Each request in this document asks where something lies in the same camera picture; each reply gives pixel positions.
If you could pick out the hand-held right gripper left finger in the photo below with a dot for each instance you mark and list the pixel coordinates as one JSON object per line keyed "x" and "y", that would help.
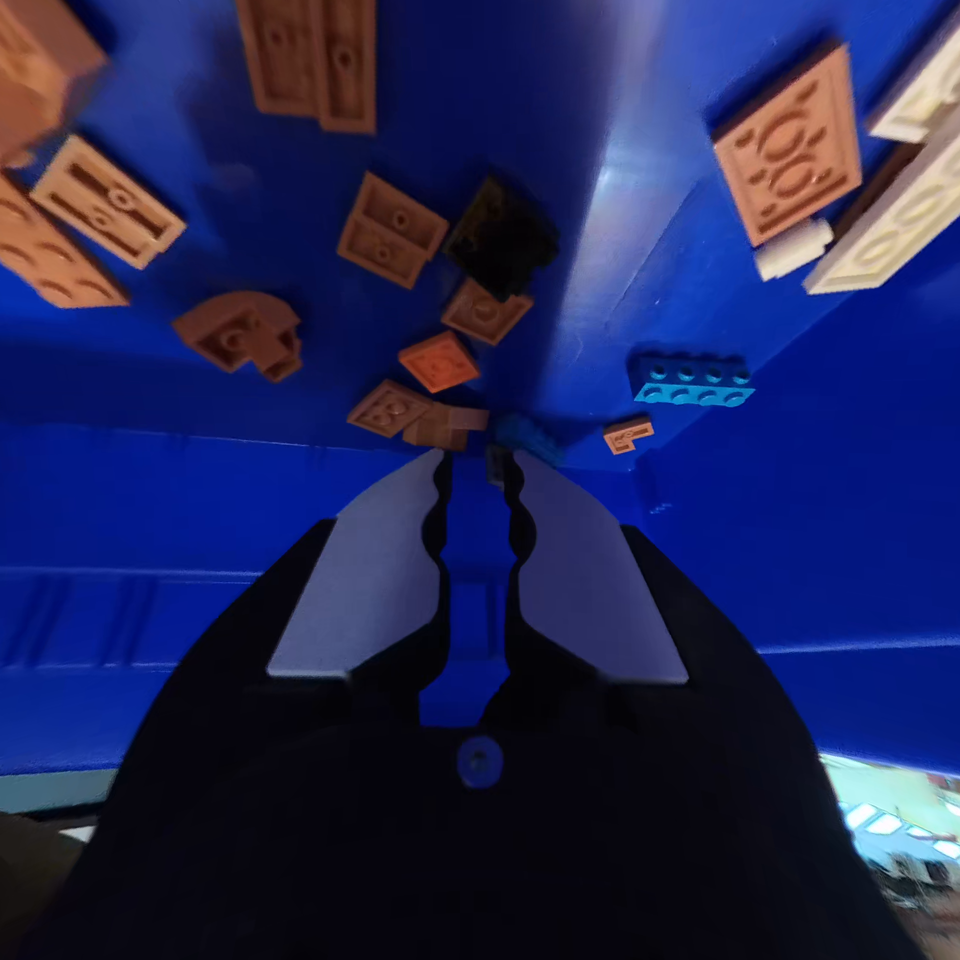
{"x": 367, "y": 592}

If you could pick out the blue brick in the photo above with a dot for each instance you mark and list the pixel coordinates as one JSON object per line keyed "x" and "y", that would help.
{"x": 529, "y": 439}

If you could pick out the large brown plate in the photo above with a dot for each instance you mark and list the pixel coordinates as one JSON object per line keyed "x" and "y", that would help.
{"x": 787, "y": 150}

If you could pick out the black brick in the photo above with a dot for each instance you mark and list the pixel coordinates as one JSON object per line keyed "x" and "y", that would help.
{"x": 502, "y": 240}

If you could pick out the brown square plate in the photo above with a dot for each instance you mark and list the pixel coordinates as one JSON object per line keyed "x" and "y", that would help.
{"x": 390, "y": 232}

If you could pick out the brown rectangular plate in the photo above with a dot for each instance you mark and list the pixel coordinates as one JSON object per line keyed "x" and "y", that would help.
{"x": 52, "y": 255}
{"x": 300, "y": 60}

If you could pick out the teal studded brick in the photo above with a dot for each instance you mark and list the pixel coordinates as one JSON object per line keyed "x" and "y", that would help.
{"x": 694, "y": 382}

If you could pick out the brown rounded corner brick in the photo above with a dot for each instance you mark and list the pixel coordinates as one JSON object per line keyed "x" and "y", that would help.
{"x": 232, "y": 337}

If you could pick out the small white brick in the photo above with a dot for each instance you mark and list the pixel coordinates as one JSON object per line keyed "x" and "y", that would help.
{"x": 791, "y": 251}

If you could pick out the tan rectangular plate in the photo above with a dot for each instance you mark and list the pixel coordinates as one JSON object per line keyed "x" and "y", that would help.
{"x": 105, "y": 202}

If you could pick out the blue plastic bin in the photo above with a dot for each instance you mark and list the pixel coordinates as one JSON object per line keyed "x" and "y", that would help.
{"x": 150, "y": 487}

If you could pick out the orange four-stud plate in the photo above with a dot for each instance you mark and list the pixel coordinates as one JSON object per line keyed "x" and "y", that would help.
{"x": 439, "y": 362}

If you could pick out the brown L-shaped plate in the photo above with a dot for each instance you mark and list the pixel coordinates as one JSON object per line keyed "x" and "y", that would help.
{"x": 626, "y": 435}

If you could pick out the large brown brick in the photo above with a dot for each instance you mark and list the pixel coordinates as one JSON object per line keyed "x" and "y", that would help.
{"x": 37, "y": 75}

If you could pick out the white studded plate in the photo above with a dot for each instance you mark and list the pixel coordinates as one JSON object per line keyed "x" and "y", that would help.
{"x": 892, "y": 225}
{"x": 922, "y": 90}

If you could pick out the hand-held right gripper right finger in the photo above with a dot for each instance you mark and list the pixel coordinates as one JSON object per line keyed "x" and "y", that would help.
{"x": 592, "y": 592}

